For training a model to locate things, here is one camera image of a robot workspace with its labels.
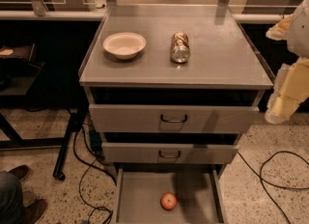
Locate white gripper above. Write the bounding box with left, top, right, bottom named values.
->
left=265, top=0, right=309, bottom=125

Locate brown shoe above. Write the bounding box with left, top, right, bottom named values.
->
left=9, top=164, right=30, bottom=182
left=22, top=199, right=47, bottom=224

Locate white bowl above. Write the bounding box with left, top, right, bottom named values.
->
left=102, top=32, right=147, bottom=60

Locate black floor cable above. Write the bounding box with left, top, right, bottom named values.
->
left=237, top=150, right=309, bottom=224
left=72, top=125, right=117, bottom=224

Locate top grey drawer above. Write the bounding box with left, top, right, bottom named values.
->
left=89, top=104, right=258, bottom=134

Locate red apple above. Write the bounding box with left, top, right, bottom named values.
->
left=160, top=192, right=178, bottom=210

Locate crushed soda can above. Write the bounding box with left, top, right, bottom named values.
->
left=170, top=32, right=190, bottom=64

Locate brown shoe upper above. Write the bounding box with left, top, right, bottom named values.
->
left=9, top=164, right=30, bottom=182

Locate black floor cable right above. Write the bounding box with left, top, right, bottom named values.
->
left=237, top=150, right=309, bottom=224

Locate grey drawer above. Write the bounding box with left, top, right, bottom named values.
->
left=89, top=104, right=258, bottom=134
left=102, top=143, right=238, bottom=164
left=111, top=168, right=227, bottom=224

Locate bottom grey drawer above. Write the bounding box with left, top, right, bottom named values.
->
left=111, top=168, right=227, bottom=224

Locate grey drawer cabinet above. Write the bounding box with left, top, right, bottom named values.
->
left=78, top=3, right=276, bottom=171

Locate person leg in jeans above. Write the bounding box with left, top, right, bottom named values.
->
left=0, top=171, right=25, bottom=224

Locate black table frame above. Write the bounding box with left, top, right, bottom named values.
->
left=0, top=43, right=88, bottom=182

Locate brown shoe lower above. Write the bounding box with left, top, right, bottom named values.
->
left=22, top=199, right=47, bottom=224

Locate black floor cable left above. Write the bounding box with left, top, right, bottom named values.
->
left=72, top=125, right=117, bottom=224

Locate middle grey drawer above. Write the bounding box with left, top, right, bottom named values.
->
left=102, top=143, right=238, bottom=164

